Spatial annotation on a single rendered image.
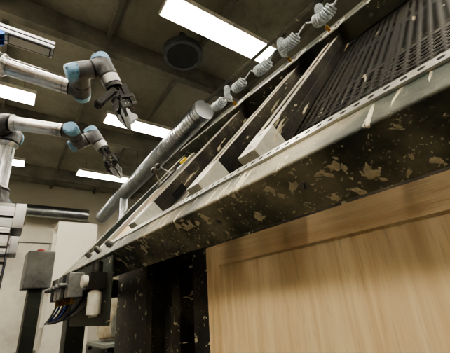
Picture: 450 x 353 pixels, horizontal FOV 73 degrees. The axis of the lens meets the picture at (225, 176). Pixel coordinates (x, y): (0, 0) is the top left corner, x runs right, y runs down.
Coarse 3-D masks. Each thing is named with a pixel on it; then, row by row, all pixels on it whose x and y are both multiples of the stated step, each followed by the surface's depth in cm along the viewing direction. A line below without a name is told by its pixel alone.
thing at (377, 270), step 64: (384, 192) 65; (448, 192) 56; (256, 256) 90; (320, 256) 74; (384, 256) 63; (448, 256) 54; (256, 320) 86; (320, 320) 71; (384, 320) 60; (448, 320) 52
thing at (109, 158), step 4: (100, 148) 185; (104, 148) 184; (108, 148) 186; (100, 152) 187; (104, 152) 184; (108, 152) 184; (104, 156) 187; (108, 156) 184; (112, 156) 185; (104, 160) 185; (108, 160) 184; (112, 160) 185; (116, 160) 185; (104, 164) 189; (108, 164) 184; (112, 164) 188
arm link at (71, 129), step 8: (0, 120) 164; (8, 120) 164; (16, 120) 166; (24, 120) 167; (32, 120) 168; (40, 120) 169; (0, 128) 166; (8, 128) 166; (16, 128) 167; (24, 128) 167; (32, 128) 167; (40, 128) 167; (48, 128) 168; (56, 128) 168; (64, 128) 167; (72, 128) 168; (56, 136) 172; (64, 136) 171; (72, 136) 170; (80, 136) 175
